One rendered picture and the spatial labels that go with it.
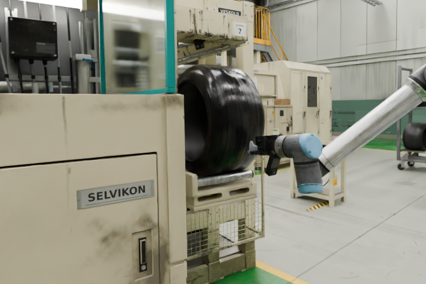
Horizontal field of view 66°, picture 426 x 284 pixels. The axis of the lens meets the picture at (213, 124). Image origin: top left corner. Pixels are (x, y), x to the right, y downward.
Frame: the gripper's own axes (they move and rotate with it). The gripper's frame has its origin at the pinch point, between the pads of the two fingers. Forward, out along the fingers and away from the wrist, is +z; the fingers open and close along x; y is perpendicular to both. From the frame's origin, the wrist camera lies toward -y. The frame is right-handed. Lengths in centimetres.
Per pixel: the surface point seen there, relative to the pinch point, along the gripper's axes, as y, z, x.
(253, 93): 26.8, -2.0, -3.7
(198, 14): 77, 34, -1
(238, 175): -10.8, 11.7, -0.5
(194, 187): -12.0, 8.1, 25.8
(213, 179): -10.4, 11.8, 13.6
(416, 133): -13, 179, -526
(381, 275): -101, 27, -131
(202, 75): 36.8, 8.8, 16.2
